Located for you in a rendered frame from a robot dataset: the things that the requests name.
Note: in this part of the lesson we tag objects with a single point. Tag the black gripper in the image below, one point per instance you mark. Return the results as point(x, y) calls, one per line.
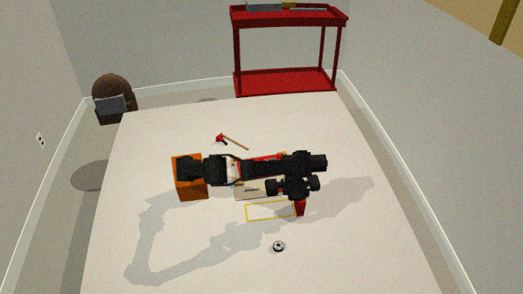
point(272, 186)

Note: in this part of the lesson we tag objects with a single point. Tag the small black toy tyre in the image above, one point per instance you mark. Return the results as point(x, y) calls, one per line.
point(278, 246)

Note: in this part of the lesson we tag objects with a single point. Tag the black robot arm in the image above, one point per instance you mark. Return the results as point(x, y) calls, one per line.
point(213, 170)

